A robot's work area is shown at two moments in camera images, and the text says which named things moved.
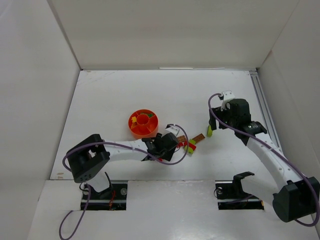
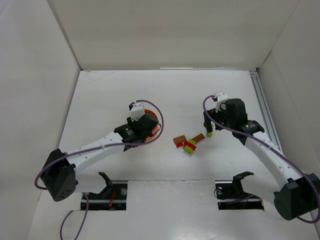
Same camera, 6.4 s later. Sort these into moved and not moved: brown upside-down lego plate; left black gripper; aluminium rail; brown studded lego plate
Moved: left black gripper
Not moved: aluminium rail; brown studded lego plate; brown upside-down lego plate
